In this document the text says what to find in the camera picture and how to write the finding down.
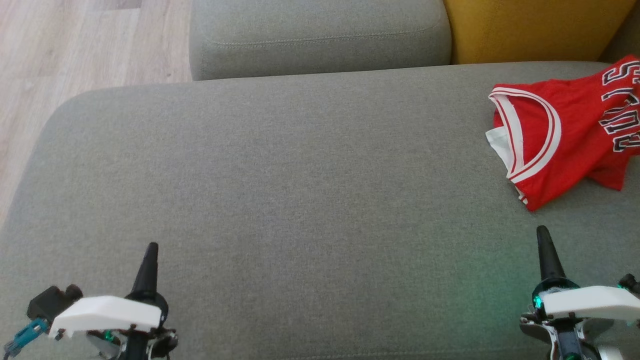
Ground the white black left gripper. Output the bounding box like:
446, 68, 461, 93
48, 242, 169, 342

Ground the red basketball jersey white trim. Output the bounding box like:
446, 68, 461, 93
485, 54, 640, 212

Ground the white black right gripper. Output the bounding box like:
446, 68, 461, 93
530, 225, 640, 321

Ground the large grey sofa seat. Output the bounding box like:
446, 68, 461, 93
0, 61, 640, 360

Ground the yellow sofa back cushion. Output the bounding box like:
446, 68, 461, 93
442, 0, 638, 65

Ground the grey sofa seat cushion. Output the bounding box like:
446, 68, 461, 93
189, 0, 452, 82

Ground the left arm black cable blue plug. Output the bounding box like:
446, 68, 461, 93
4, 319, 49, 359

